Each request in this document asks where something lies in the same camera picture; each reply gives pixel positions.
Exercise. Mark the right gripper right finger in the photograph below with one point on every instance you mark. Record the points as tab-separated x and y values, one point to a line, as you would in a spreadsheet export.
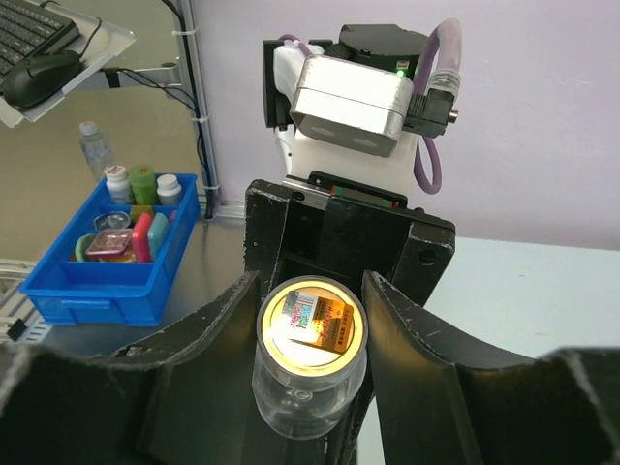
445	397

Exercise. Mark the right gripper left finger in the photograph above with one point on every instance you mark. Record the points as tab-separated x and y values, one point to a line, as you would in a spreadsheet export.
178	396

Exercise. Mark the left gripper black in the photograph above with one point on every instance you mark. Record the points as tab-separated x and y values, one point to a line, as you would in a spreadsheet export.
329	226

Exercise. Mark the gold bottle lid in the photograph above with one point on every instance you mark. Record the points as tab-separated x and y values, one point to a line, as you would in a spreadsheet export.
312	327

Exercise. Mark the clear pill bottle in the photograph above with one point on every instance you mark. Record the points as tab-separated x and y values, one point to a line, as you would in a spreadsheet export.
303	409

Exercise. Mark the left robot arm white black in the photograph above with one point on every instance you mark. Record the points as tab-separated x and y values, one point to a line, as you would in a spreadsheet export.
431	62

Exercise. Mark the blue plastic storage bin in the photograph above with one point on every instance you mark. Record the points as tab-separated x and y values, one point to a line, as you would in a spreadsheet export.
68	292

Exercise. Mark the white medicine bottle plain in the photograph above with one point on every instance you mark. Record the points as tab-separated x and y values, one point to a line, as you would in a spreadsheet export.
169	190

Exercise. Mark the green medicine bottle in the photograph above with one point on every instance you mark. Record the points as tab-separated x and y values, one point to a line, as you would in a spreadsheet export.
144	185

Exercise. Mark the white medicine bottle red label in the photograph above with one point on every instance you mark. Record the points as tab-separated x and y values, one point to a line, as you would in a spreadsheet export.
118	183

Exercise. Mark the clear water bottle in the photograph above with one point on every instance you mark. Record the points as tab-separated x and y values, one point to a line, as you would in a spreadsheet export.
96	149

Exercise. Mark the black computer mouse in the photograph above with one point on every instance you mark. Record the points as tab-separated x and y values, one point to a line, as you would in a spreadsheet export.
35	79

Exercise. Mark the black keyboard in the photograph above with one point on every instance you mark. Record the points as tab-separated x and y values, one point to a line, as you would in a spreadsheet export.
30	30

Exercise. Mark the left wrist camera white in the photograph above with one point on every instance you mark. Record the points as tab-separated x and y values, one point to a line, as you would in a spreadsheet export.
348	119

